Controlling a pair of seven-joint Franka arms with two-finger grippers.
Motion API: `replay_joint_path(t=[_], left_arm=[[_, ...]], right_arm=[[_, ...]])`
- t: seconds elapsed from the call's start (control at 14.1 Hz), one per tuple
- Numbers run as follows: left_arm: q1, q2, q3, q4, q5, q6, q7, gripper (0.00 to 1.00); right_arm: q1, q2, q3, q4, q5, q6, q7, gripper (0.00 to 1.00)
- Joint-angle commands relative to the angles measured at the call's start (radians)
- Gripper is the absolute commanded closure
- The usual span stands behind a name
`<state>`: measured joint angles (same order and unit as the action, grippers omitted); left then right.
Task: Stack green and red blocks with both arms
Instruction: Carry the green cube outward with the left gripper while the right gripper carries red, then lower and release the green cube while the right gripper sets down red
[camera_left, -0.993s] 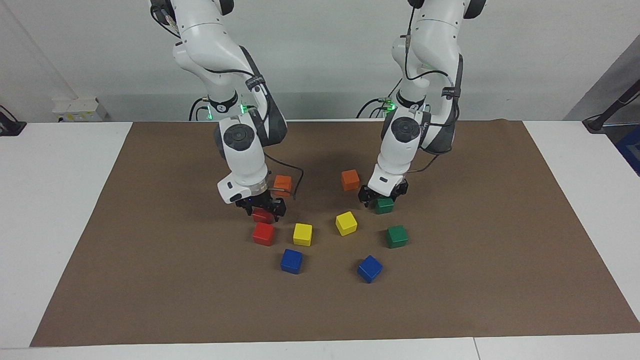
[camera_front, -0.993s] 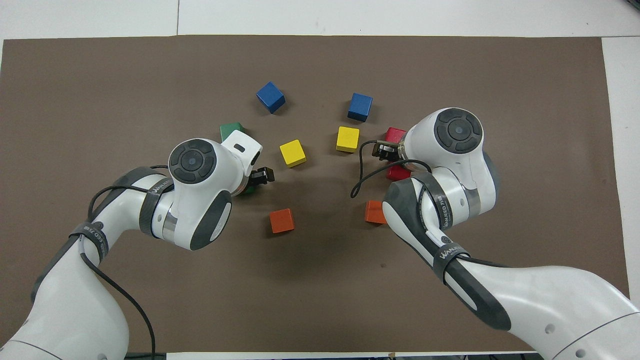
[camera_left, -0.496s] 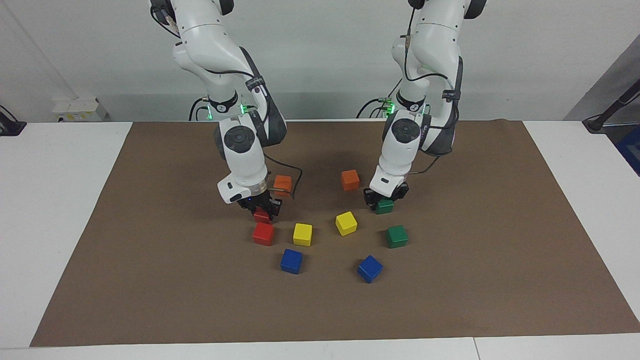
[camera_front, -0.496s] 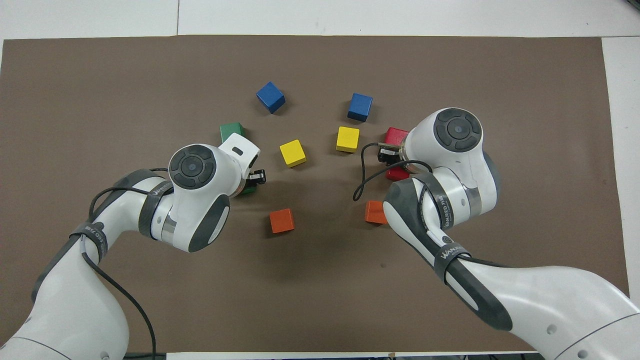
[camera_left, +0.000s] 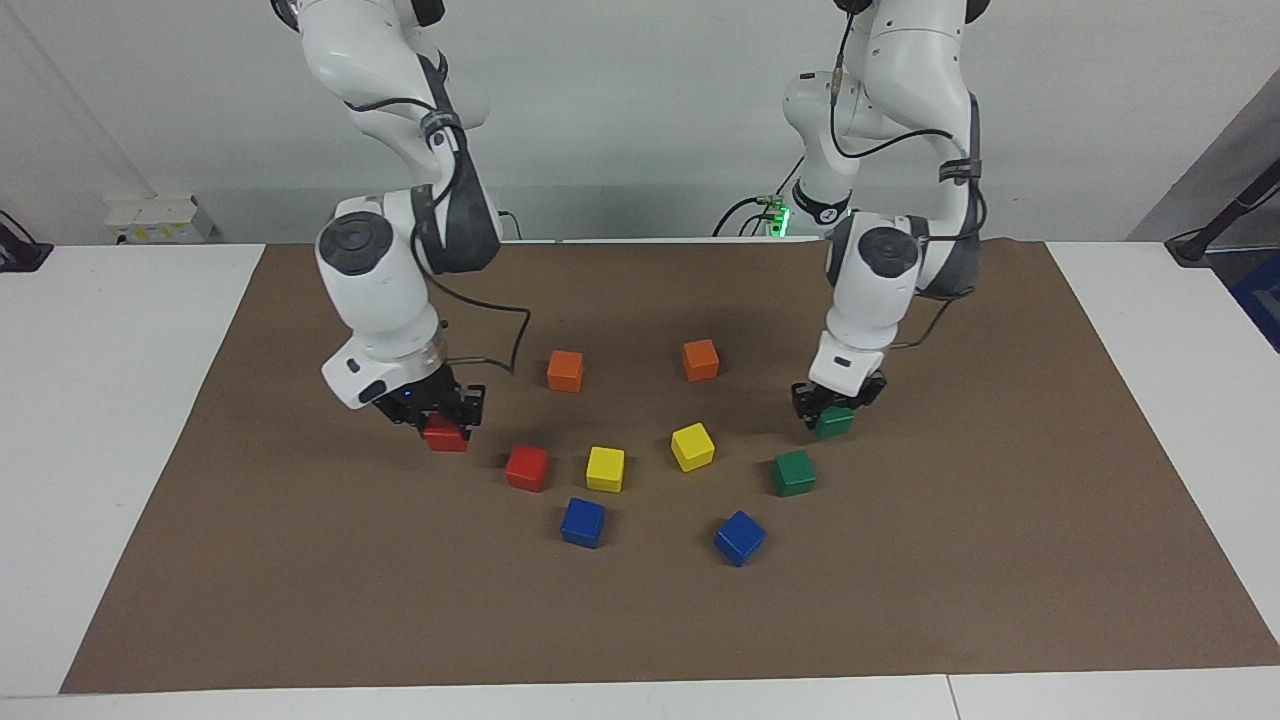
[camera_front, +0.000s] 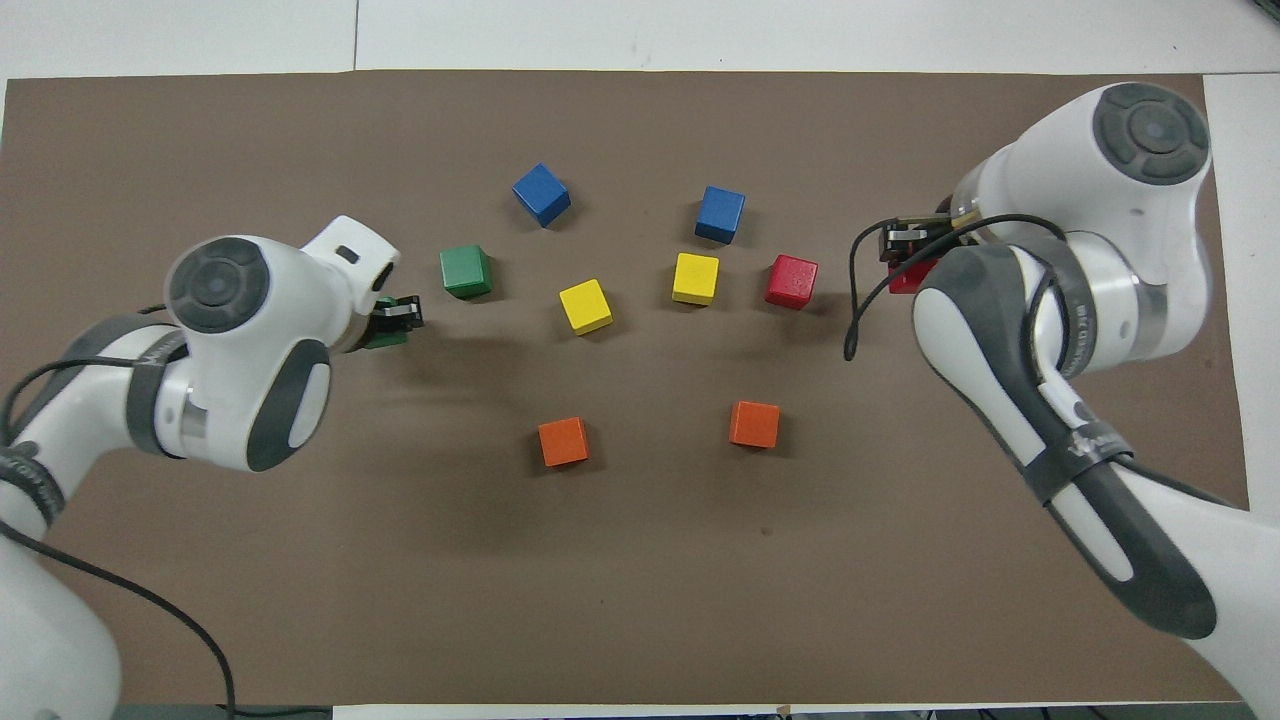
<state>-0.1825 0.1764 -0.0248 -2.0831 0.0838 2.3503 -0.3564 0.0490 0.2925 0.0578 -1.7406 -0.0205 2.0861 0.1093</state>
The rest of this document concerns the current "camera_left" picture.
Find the black clamp base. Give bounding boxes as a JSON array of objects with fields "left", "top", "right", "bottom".
[{"left": 0, "top": 210, "right": 53, "bottom": 273}]

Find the blue crate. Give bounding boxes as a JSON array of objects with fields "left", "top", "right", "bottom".
[{"left": 1228, "top": 248, "right": 1280, "bottom": 353}]

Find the black stand pole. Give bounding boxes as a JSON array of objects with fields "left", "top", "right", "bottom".
[{"left": 1165, "top": 158, "right": 1280, "bottom": 267}]

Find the brown paper table mat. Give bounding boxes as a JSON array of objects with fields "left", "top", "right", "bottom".
[{"left": 60, "top": 238, "right": 1280, "bottom": 695}]

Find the blue wooden cube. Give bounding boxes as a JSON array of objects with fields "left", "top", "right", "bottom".
[
  {"left": 560, "top": 497, "right": 607, "bottom": 550},
  {"left": 713, "top": 510, "right": 768, "bottom": 568}
]

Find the black left arm base cable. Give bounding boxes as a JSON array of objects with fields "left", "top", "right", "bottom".
[{"left": 712, "top": 155, "right": 806, "bottom": 238}]

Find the red wooden cube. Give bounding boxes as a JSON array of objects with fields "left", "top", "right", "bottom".
[
  {"left": 504, "top": 445, "right": 550, "bottom": 493},
  {"left": 422, "top": 414, "right": 471, "bottom": 454}
]

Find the yellow wooden cube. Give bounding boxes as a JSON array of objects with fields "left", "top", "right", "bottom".
[
  {"left": 585, "top": 446, "right": 627, "bottom": 494},
  {"left": 670, "top": 422, "right": 717, "bottom": 473}
]

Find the white plastic box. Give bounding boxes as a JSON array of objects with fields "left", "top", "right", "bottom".
[{"left": 104, "top": 194, "right": 218, "bottom": 246}]

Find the black left arm gripper cable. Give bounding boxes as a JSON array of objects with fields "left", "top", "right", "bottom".
[{"left": 828, "top": 5, "right": 991, "bottom": 351}]

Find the black right arm gripper cable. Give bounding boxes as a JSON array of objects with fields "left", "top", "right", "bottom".
[{"left": 340, "top": 55, "right": 533, "bottom": 379}]

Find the black arm gripper cable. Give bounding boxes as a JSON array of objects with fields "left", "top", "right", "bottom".
[
  {"left": 340, "top": 55, "right": 533, "bottom": 379},
  {"left": 828, "top": 5, "right": 991, "bottom": 351}
]

